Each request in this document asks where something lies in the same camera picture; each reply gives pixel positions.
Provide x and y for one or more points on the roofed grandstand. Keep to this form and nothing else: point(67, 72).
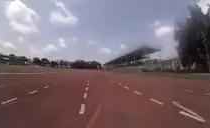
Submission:
point(134, 56)

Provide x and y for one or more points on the row of trees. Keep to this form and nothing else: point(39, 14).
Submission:
point(69, 63)

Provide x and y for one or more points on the red running track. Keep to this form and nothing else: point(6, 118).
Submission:
point(119, 106)

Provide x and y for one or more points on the grass field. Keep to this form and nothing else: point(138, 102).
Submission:
point(23, 68)

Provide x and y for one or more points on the pale kerb strip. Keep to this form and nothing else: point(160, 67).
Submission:
point(16, 73)

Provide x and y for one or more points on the low long building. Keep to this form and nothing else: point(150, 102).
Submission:
point(9, 60)

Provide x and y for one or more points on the tall dark trees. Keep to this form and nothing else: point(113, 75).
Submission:
point(198, 40)

